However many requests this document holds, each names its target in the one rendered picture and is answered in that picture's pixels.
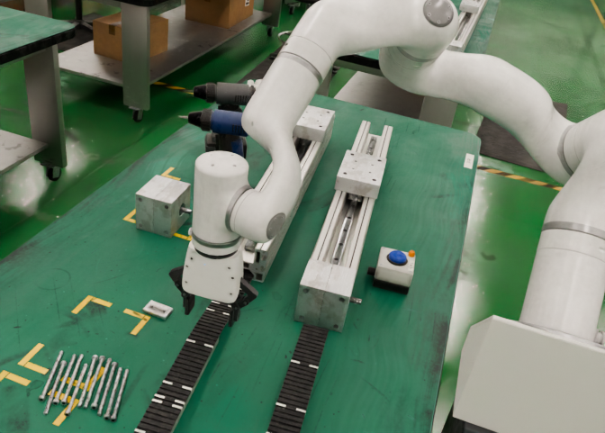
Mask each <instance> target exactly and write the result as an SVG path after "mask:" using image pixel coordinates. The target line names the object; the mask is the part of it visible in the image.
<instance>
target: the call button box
mask: <svg viewBox="0 0 605 433"><path fill-rule="evenodd" d="M394 250H395V249H391V248H385V247H381V250H380V254H379V257H378V261H377V264H376V268H374V267H369V268H368V271H367V274H368V275H373V276H374V281H373V287H377V288H381V289H385V290H388V291H392V292H396V293H402V294H408V291H409V289H410V285H411V279H412V277H413V271H414V263H415V256H414V257H409V256H408V254H409V253H407V252H403V251H402V252H403V253H404V254H405V255H406V256H407V259H406V262H405V263H402V264H397V263H394V262H393V261H392V260H390V258H389V253H390V252H391V251H394Z"/></svg>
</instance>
